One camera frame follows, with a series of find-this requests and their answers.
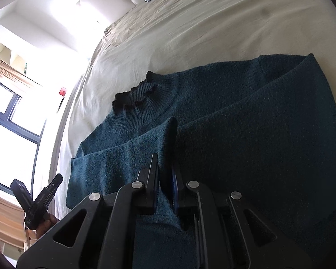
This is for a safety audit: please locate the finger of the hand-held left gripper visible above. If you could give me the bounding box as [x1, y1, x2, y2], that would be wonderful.
[42, 173, 64, 204]
[10, 178, 33, 211]

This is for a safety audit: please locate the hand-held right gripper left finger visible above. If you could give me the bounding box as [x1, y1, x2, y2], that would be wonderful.
[17, 154, 160, 269]

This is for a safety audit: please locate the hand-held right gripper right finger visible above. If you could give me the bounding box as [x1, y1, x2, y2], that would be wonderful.
[172, 167, 306, 269]

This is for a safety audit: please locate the dark teal knit sweater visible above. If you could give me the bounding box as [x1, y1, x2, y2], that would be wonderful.
[66, 53, 336, 269]

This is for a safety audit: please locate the person's left hand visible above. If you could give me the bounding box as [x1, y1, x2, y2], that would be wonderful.
[34, 213, 60, 240]

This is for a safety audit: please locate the beige curtain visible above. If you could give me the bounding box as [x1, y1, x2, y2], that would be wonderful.
[0, 59, 43, 93]
[0, 191, 31, 251]

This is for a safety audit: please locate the dark framed window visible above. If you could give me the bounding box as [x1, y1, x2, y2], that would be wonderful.
[0, 76, 49, 194]

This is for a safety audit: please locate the bed with beige sheet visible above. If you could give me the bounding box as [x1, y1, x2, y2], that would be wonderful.
[54, 0, 336, 230]

